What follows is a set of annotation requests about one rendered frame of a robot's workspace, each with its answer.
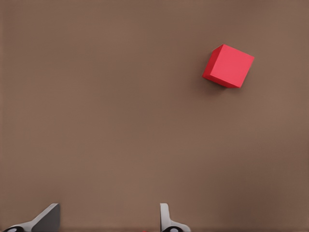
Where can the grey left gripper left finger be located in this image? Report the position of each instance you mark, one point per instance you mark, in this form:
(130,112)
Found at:
(46,219)

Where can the red cube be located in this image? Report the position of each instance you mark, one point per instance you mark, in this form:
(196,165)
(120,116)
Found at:
(228,66)

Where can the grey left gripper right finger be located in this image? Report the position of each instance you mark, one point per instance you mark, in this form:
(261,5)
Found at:
(165,217)

